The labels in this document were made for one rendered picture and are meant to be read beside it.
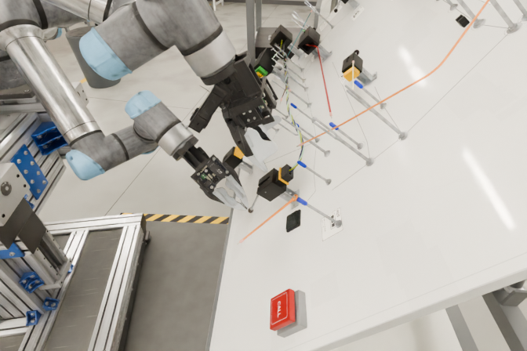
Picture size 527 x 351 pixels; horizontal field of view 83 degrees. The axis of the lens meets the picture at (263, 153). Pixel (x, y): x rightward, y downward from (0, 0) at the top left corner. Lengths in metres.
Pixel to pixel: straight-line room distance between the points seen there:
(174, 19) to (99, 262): 1.55
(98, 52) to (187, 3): 0.14
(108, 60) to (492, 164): 0.52
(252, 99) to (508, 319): 0.65
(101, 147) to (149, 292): 1.26
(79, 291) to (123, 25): 1.49
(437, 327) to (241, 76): 0.79
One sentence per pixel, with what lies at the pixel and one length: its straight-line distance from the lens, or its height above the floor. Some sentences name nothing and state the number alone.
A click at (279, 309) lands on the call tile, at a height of 1.11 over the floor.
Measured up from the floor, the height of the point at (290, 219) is 1.10.
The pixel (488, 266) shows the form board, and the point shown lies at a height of 1.33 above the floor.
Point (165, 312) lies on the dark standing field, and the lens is 1.83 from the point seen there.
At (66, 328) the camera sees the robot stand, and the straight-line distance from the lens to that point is 1.73.
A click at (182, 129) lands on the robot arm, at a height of 1.24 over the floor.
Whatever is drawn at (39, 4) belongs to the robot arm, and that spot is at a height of 1.46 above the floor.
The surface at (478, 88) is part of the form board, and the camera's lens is 0.54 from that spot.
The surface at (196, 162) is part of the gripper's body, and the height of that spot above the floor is 1.18.
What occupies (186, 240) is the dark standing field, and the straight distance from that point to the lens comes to 2.04.
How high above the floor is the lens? 1.61
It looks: 38 degrees down
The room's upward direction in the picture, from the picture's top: straight up
